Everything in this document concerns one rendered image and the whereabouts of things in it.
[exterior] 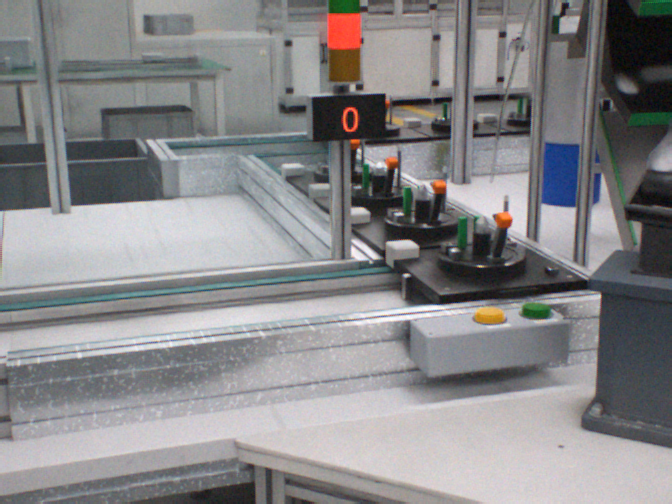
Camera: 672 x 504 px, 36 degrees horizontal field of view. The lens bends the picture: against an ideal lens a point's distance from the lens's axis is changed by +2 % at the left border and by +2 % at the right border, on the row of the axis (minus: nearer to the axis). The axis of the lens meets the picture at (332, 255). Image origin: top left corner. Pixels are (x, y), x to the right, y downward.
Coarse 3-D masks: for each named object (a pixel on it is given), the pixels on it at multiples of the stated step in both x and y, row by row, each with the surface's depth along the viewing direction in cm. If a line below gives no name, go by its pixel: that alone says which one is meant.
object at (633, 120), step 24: (624, 0) 172; (624, 24) 175; (648, 24) 175; (624, 48) 172; (648, 48) 173; (624, 72) 167; (648, 72) 167; (624, 96) 161; (648, 96) 161; (624, 120) 156; (648, 120) 154
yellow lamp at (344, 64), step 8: (336, 48) 157; (352, 48) 157; (360, 48) 158; (336, 56) 156; (344, 56) 156; (352, 56) 156; (360, 56) 158; (336, 64) 156; (344, 64) 156; (352, 64) 156; (360, 64) 158; (336, 72) 157; (344, 72) 156; (352, 72) 157; (360, 72) 158; (336, 80) 157; (344, 80) 157; (352, 80) 157
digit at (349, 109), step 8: (336, 104) 157; (344, 104) 157; (352, 104) 158; (360, 104) 158; (336, 112) 157; (344, 112) 158; (352, 112) 158; (360, 112) 159; (336, 120) 158; (344, 120) 158; (352, 120) 159; (360, 120) 159; (336, 128) 158; (344, 128) 159; (352, 128) 159; (360, 128) 159; (336, 136) 158; (344, 136) 159; (352, 136) 159; (360, 136) 160
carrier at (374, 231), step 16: (352, 208) 192; (416, 208) 183; (352, 224) 188; (368, 224) 188; (384, 224) 188; (400, 224) 180; (416, 224) 180; (432, 224) 179; (448, 224) 179; (368, 240) 178; (384, 240) 177; (416, 240) 177; (432, 240) 176; (448, 240) 176; (384, 256) 171
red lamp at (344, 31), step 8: (328, 16) 156; (336, 16) 154; (344, 16) 154; (352, 16) 154; (360, 16) 156; (328, 24) 156; (336, 24) 155; (344, 24) 154; (352, 24) 155; (360, 24) 157; (328, 32) 157; (336, 32) 155; (344, 32) 155; (352, 32) 155; (360, 32) 157; (328, 40) 157; (336, 40) 155; (344, 40) 155; (352, 40) 155; (360, 40) 157; (344, 48) 156
